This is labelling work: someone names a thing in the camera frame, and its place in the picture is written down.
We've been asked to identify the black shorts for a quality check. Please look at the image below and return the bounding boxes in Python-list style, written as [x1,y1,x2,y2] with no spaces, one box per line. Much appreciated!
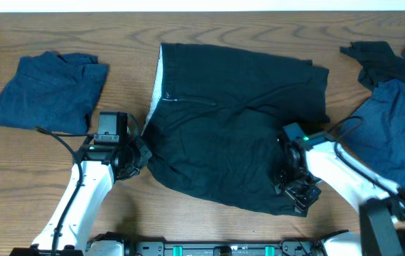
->
[142,43,329,215]

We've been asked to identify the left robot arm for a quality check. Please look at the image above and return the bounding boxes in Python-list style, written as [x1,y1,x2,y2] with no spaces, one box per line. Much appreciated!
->
[10,134,152,256]

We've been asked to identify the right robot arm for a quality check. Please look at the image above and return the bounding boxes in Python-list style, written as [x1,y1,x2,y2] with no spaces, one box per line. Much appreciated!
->
[274,132,405,255]

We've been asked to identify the folded navy blue shorts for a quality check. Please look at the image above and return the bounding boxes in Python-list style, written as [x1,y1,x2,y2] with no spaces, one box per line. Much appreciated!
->
[0,51,109,134]

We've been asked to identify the blue denim shorts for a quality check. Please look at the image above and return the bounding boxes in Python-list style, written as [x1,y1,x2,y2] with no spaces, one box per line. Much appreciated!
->
[337,29,405,193]

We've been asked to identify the black crumpled garment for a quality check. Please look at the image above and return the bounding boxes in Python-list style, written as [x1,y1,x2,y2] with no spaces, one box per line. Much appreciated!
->
[340,41,405,91]

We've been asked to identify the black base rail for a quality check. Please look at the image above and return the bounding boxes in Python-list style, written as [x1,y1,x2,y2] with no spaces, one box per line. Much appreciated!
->
[129,239,327,256]

